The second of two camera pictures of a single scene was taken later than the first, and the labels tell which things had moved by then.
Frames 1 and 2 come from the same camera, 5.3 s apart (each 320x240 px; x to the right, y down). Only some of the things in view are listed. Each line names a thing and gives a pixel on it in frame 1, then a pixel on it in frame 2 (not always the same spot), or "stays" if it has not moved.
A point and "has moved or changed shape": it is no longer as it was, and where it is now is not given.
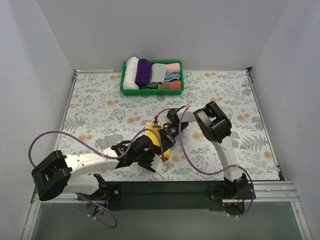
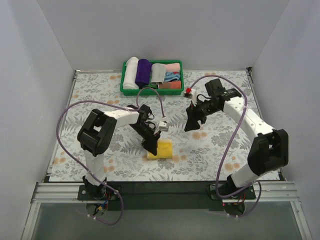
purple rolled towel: [143, 72] stays
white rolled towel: [129, 81] stays
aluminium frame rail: [276, 191] stays
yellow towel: [149, 125] has moved or changed shape
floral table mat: [100, 116] stays
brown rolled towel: [170, 85] stays
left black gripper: [149, 160] to [152, 138]
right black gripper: [164, 139] to [195, 113]
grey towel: [158, 73] stays
